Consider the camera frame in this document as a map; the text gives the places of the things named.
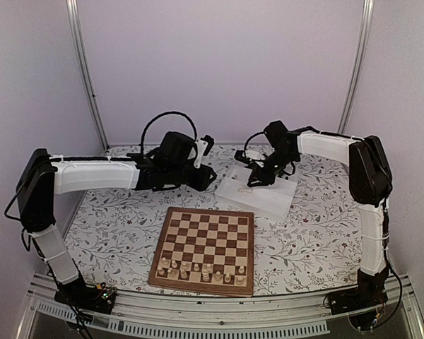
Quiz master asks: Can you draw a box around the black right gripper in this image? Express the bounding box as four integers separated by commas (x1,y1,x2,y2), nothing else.
247,149,298,187

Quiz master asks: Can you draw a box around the light chess king piece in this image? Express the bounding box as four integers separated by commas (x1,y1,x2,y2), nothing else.
237,188,252,194

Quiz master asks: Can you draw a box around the light chess piece rook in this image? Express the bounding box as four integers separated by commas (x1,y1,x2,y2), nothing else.
179,268,189,280

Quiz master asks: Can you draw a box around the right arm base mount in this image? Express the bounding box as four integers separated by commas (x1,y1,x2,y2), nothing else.
324,282,388,331

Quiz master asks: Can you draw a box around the aluminium frame post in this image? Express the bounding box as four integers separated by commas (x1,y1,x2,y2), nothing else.
337,0,375,134
66,0,110,150

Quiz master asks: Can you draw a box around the front aluminium rail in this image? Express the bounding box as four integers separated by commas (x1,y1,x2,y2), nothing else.
16,272,424,339

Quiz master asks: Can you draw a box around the light chess knight piece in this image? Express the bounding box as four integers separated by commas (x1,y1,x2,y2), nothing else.
167,268,175,277

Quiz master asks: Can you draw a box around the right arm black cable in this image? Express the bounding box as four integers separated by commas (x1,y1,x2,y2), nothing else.
243,132,268,153

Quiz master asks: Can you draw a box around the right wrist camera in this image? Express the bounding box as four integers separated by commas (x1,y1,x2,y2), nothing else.
234,150,266,167

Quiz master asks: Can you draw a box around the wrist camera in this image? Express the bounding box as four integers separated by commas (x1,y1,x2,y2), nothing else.
234,150,266,167
194,135,214,169

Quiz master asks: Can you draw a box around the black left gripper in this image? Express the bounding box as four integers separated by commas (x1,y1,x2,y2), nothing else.
166,163,217,191

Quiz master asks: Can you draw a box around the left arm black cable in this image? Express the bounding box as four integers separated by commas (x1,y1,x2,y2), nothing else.
139,111,199,153

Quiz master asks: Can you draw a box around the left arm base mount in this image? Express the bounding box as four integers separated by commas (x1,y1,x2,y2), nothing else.
54,275,117,314

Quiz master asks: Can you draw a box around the wooden chess board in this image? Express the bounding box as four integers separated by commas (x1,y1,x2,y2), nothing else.
148,207,254,297

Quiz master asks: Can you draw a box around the white plastic divided tray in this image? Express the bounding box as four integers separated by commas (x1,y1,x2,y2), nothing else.
215,162,299,222

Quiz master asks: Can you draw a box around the light chess piece bishop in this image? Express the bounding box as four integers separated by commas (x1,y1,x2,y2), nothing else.
213,271,223,282

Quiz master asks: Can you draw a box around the floral patterned table mat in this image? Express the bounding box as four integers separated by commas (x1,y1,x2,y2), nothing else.
47,143,388,297

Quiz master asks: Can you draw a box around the light chess queen piece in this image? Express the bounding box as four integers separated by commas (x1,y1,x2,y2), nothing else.
201,270,210,282

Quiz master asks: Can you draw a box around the left aluminium frame post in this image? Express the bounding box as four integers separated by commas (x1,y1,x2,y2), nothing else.
66,0,110,150

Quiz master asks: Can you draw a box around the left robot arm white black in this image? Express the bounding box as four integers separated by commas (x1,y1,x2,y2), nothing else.
11,131,216,307

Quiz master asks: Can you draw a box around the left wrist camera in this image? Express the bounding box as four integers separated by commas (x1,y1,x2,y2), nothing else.
194,135,214,169

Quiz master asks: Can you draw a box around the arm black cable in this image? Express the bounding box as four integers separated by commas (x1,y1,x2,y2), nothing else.
243,132,268,153
139,111,199,153

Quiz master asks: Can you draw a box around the right aluminium frame post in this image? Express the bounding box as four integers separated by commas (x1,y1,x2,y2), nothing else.
337,0,375,134

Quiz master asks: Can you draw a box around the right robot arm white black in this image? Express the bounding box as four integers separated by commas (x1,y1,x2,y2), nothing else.
235,120,393,308

